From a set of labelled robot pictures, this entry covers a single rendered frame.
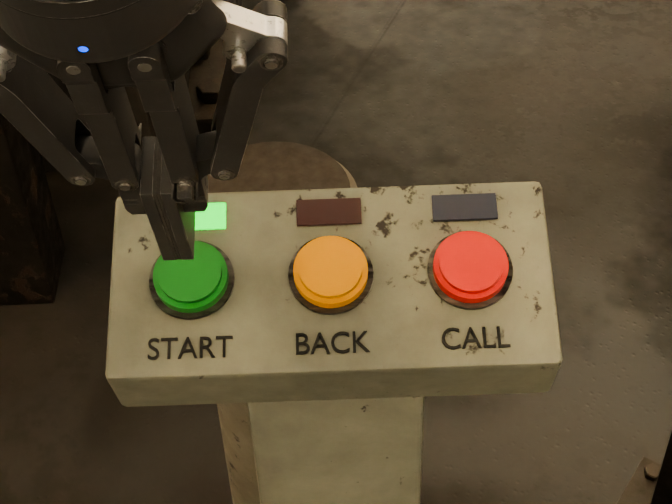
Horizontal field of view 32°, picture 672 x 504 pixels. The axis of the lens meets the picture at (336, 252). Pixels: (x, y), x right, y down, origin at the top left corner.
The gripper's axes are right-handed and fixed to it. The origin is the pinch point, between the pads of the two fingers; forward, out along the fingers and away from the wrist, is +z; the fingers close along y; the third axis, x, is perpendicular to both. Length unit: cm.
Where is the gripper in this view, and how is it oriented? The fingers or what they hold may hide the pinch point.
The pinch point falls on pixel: (169, 201)
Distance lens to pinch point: 55.6
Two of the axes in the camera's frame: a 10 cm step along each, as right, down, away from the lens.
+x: 0.3, 9.0, -4.3
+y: -10.0, 0.3, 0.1
